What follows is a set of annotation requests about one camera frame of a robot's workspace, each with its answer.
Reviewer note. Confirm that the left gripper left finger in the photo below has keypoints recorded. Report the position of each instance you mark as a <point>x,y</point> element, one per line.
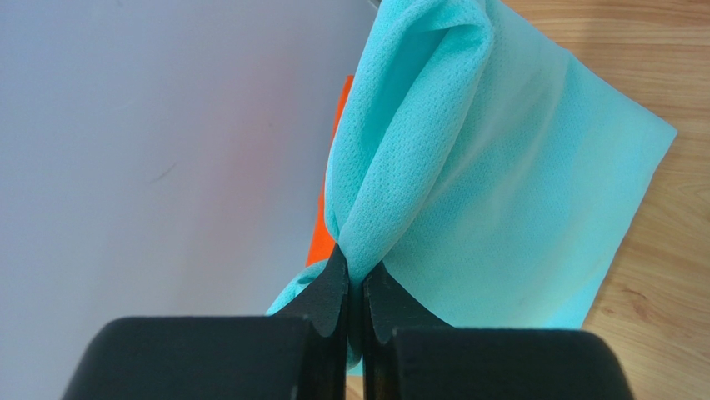
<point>298,352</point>

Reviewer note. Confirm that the folded orange t-shirt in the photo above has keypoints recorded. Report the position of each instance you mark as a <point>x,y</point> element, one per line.
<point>322,243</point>

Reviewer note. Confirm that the mint green t-shirt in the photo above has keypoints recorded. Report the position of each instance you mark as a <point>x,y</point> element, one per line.
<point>485,167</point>

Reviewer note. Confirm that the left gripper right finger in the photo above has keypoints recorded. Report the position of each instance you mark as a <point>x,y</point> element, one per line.
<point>410,353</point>

